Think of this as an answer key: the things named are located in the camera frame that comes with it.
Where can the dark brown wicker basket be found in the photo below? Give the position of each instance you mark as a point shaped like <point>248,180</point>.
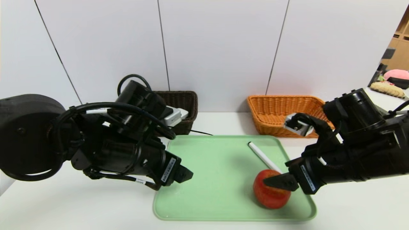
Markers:
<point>187,102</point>

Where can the white marker pen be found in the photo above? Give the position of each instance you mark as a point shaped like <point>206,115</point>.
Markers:
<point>263,157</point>

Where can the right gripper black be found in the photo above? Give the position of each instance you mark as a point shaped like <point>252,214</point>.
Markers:
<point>306,179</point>

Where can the orange wicker basket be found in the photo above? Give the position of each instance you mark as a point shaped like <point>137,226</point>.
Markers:
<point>271,111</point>

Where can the pink plush toy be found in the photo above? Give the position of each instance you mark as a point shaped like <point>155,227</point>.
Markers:
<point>396,74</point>

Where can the light green plastic tray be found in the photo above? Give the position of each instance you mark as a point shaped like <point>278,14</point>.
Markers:
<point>217,179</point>

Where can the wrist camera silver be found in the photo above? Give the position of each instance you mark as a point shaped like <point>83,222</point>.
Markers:
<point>175,116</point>
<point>298,126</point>

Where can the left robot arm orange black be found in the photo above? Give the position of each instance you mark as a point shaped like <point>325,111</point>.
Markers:
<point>28,134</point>

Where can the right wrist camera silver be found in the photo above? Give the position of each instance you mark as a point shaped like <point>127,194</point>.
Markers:
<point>298,126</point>

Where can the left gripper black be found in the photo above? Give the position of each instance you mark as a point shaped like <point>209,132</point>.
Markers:
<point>169,170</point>

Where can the red yellow apple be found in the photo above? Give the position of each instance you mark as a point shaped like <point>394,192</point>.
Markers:
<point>271,198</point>

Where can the wooden shelf unit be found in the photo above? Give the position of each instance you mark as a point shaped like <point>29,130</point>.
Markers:
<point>401,54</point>

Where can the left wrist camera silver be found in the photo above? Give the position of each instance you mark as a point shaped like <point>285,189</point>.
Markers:
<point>175,116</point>

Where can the beige woven pouch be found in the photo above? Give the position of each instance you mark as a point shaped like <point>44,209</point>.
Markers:
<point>386,89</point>

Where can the white side table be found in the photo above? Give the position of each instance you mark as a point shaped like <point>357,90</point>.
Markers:
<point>377,95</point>

